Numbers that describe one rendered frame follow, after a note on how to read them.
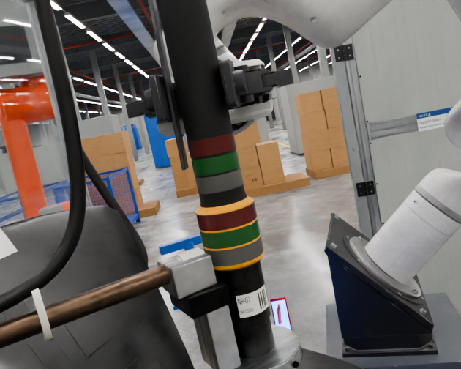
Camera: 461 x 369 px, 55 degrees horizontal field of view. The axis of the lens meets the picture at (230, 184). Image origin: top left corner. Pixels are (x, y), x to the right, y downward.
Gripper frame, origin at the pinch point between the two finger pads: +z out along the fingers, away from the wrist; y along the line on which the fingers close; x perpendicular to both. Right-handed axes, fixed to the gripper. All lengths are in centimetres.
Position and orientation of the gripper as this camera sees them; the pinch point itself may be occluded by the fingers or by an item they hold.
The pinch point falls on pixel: (197, 91)
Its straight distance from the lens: 32.3
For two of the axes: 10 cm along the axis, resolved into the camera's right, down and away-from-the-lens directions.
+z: -0.9, 1.7, -9.8
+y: -9.8, 1.8, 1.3
